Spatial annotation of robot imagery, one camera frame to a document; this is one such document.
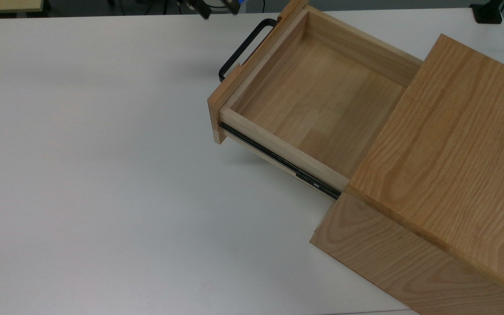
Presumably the black metal drawer slide rail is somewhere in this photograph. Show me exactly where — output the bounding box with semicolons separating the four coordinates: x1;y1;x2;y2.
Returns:
220;122;341;201

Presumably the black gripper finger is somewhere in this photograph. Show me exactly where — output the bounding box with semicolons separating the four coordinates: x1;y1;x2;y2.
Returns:
222;0;246;14
185;0;212;20

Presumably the wooden drawer with black handle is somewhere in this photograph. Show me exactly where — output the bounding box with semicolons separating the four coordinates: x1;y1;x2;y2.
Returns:
207;0;424;193

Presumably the wooden drawer cabinet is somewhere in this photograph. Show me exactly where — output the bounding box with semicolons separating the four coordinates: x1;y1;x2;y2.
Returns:
310;34;504;315

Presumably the light wooden desk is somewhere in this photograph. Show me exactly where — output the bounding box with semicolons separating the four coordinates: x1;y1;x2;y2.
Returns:
0;0;45;14

